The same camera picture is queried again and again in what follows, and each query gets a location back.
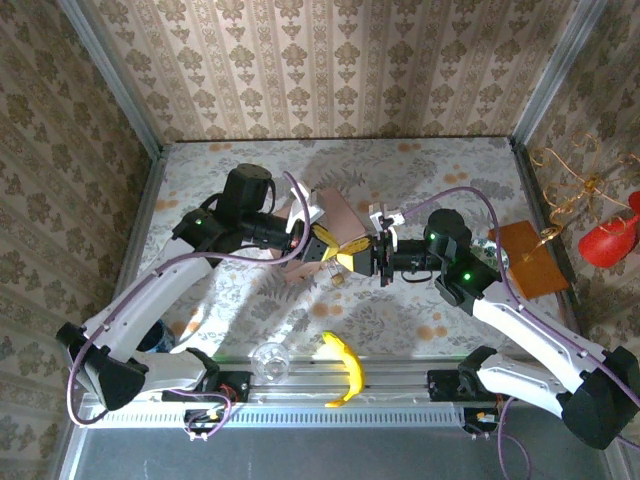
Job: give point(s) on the aluminium rail across table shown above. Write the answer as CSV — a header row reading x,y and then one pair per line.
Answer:
x,y
390,377

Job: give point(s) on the black connector box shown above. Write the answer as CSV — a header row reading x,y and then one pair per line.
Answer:
x,y
480,419
202,419

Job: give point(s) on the red round ornament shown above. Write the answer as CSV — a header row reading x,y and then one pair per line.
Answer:
x,y
605,245

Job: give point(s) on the black right connector box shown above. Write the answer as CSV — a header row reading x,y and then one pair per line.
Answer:
x,y
480,419

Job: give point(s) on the clear glass cup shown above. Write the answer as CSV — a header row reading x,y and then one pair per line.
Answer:
x,y
271,364

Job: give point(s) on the aluminium corner post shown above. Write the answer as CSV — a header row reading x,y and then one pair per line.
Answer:
x,y
107,70
555,70

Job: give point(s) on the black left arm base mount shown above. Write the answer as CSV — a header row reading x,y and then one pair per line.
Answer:
x,y
235,385

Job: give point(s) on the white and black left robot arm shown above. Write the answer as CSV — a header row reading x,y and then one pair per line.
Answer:
x,y
145,310

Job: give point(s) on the dark blue cup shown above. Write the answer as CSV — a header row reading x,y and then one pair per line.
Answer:
x,y
157,337

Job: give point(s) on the black left connector box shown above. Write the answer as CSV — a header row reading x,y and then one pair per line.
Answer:
x,y
202,419

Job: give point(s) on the yellow banana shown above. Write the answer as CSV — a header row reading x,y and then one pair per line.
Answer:
x,y
350,365

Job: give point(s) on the brown wooden board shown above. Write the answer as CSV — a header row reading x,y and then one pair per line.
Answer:
x,y
535,265

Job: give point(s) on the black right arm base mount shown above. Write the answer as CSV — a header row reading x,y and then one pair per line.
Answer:
x,y
445,385

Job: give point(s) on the pink illustrated card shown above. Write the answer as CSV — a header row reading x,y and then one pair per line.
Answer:
x,y
342,215

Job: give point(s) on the green patterned ceramic bowl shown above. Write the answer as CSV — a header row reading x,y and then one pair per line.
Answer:
x,y
492,250

